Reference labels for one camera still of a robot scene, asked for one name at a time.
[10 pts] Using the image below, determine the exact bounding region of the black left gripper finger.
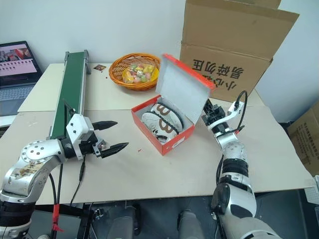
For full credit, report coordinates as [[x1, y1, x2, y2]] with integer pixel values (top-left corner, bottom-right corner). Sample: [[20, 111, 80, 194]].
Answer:
[[100, 142, 130, 159], [92, 120, 119, 131]]

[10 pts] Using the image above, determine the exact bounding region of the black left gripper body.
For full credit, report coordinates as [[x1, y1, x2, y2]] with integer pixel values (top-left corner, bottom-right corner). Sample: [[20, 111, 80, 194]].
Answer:
[[79, 135, 105, 159]]

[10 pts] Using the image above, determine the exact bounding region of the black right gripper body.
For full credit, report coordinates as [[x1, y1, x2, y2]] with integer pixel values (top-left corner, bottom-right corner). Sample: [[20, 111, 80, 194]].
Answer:
[[201, 104, 226, 128]]

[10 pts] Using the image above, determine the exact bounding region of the red white box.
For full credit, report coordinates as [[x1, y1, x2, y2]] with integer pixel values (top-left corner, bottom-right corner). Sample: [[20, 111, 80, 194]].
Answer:
[[131, 53, 216, 156]]

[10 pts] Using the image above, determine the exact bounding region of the green conveyor belt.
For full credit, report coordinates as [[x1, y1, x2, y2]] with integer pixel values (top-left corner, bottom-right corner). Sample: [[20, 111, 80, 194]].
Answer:
[[46, 49, 90, 140]]

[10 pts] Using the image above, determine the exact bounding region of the large printed cardboard box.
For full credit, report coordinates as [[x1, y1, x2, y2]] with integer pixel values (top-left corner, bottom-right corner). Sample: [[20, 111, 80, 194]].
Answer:
[[179, 0, 301, 103]]

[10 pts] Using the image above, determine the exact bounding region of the brown cardboard box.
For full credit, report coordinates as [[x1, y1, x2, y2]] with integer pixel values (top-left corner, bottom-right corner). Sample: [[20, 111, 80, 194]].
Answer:
[[288, 101, 319, 178]]

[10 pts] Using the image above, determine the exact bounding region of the orange wicker basket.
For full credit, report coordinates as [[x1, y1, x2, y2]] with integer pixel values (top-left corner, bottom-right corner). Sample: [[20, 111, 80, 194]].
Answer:
[[109, 52, 162, 92]]

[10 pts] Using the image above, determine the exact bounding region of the yellow bag of candies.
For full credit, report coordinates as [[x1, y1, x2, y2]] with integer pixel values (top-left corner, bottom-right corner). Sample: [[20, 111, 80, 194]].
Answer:
[[122, 63, 160, 84]]

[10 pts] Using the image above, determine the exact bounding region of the grey rounded shape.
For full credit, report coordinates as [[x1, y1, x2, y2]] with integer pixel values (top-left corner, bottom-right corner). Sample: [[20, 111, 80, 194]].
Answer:
[[177, 210, 206, 239], [109, 208, 140, 239]]

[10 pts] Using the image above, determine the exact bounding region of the red tape strip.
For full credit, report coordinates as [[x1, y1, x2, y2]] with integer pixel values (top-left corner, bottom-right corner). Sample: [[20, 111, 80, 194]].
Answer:
[[51, 203, 64, 233]]

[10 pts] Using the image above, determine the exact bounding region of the grey laptop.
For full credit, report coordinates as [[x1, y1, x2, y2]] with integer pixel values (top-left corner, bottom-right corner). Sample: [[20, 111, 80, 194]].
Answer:
[[0, 41, 43, 117]]

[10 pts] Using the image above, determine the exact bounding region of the white gridded mat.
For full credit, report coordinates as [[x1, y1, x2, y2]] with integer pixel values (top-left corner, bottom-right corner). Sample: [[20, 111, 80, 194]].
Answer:
[[305, 175, 319, 208]]

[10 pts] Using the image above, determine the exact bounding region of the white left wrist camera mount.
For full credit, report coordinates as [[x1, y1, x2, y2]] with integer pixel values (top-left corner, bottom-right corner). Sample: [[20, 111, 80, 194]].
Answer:
[[65, 114, 95, 160]]

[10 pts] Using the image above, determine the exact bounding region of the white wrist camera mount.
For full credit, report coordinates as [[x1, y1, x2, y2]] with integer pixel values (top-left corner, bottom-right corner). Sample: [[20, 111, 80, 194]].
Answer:
[[65, 114, 95, 160], [208, 101, 245, 130]]

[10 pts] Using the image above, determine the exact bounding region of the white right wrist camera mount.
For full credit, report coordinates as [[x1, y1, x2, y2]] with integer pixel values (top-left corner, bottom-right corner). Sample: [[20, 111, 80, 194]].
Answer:
[[208, 101, 245, 130]]

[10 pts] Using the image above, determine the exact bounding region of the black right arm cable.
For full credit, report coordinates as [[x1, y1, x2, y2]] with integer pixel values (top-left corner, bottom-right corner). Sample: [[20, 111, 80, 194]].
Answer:
[[233, 90, 249, 134]]

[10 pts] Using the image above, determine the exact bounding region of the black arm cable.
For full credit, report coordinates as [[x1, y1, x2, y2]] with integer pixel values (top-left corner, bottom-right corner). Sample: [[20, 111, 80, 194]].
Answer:
[[233, 90, 249, 134], [48, 99, 77, 208]]

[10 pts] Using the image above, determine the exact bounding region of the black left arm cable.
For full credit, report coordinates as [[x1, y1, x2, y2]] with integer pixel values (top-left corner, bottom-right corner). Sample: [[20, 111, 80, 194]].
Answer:
[[48, 99, 77, 208]]

